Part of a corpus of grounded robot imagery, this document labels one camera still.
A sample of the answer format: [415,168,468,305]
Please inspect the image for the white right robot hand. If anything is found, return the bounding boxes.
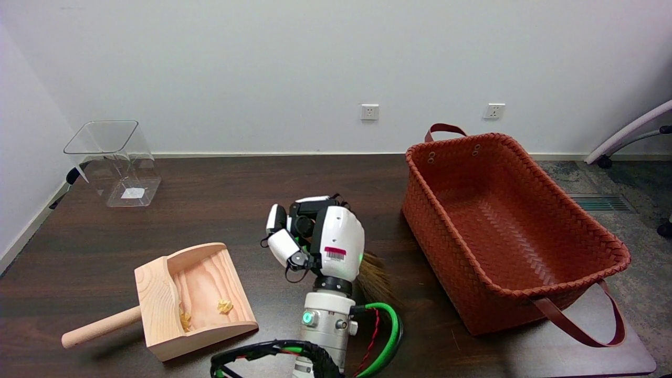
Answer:
[261,194,366,284]

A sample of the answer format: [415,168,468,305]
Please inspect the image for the brown straw hand broom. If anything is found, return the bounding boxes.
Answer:
[356,252,401,329]

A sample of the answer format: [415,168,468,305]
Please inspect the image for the wooden dustpan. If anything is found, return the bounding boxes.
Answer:
[61,242,259,362]

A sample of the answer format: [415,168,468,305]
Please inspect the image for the orange woven basket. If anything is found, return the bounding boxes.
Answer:
[402,123,632,348]

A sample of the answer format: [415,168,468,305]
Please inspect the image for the clear acrylic container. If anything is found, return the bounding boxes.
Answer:
[64,120,162,208]

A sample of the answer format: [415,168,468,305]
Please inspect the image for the floor vent grille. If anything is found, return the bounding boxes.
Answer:
[567,194,636,213]

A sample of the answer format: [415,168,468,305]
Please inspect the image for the black wrapped cable bundle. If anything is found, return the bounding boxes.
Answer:
[210,340,342,378]

